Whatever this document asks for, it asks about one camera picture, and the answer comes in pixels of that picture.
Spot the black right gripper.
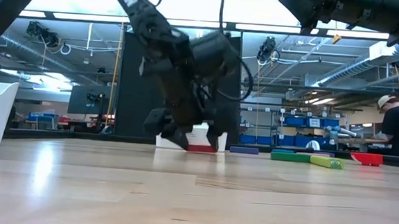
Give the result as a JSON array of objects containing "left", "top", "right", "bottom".
[{"left": 272, "top": 0, "right": 372, "bottom": 37}]

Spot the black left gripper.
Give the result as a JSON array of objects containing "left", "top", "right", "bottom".
[{"left": 134, "top": 26, "right": 245, "bottom": 155}]

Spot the red rectangular block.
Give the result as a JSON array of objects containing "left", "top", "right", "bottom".
[{"left": 187, "top": 144, "right": 218, "bottom": 154}]

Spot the dark green long block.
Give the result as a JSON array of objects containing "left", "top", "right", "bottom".
[{"left": 270, "top": 150, "right": 312, "bottom": 164}]

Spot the light green long block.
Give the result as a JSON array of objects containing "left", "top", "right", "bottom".
[{"left": 309, "top": 155, "right": 345, "bottom": 171}]

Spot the small red block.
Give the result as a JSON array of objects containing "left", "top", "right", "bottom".
[{"left": 350, "top": 151, "right": 385, "bottom": 168}]

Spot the white bin with label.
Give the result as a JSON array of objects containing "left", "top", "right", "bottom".
[{"left": 154, "top": 119, "right": 229, "bottom": 153}]

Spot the blue storage bin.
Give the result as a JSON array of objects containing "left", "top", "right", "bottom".
[
  {"left": 276, "top": 134, "right": 327, "bottom": 150},
  {"left": 322, "top": 117, "right": 341, "bottom": 129},
  {"left": 238, "top": 134, "right": 257, "bottom": 146},
  {"left": 283, "top": 116, "right": 308, "bottom": 128},
  {"left": 256, "top": 135, "right": 274, "bottom": 146}
]

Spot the black ceiling mounted device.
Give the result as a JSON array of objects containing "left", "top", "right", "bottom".
[
  {"left": 256, "top": 35, "right": 282, "bottom": 64},
  {"left": 24, "top": 20, "right": 62, "bottom": 49}
]

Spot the black folding partition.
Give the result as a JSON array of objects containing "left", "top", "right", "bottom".
[{"left": 114, "top": 28, "right": 246, "bottom": 146}]

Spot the white round object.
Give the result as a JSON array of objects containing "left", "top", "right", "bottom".
[{"left": 305, "top": 139, "right": 322, "bottom": 150}]

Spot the black monitor screen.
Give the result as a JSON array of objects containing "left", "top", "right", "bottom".
[{"left": 67, "top": 84, "right": 114, "bottom": 117}]

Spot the blue cart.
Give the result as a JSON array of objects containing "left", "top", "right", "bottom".
[{"left": 27, "top": 111, "right": 57, "bottom": 132}]

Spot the silver ventilation duct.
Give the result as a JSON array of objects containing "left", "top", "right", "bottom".
[
  {"left": 0, "top": 32, "right": 73, "bottom": 72},
  {"left": 312, "top": 54, "right": 375, "bottom": 92}
]

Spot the yellow cable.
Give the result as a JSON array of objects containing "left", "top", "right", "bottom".
[{"left": 104, "top": 23, "right": 125, "bottom": 128}]

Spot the black aluminium table frame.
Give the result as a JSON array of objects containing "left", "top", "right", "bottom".
[{"left": 3, "top": 127, "right": 399, "bottom": 169}]

